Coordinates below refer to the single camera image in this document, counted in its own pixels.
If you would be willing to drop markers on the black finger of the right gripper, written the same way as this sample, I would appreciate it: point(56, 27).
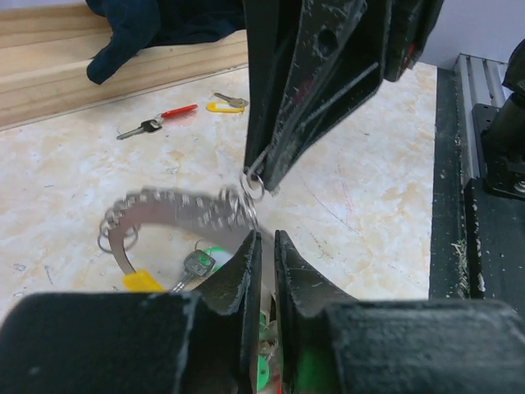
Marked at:
point(271, 28)
point(338, 63)

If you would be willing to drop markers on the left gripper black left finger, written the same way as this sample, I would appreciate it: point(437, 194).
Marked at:
point(68, 343)

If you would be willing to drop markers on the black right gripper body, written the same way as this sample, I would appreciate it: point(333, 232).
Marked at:
point(412, 21)

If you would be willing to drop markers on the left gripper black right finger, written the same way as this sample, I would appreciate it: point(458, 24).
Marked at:
point(332, 343)

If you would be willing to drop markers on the large keyring with coloured tags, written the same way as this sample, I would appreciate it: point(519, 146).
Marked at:
point(184, 230)

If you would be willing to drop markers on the dark navy tank top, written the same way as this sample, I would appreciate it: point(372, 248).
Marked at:
point(141, 24)

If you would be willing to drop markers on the key with long red tag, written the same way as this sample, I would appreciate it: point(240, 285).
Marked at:
point(156, 123)

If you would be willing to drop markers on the wooden clothes rack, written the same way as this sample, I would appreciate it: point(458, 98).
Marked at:
point(58, 58)

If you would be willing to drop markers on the key with yellow ring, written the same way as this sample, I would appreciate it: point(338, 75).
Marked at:
point(227, 104)

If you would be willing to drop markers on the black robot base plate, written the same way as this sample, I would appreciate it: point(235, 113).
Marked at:
point(477, 238)

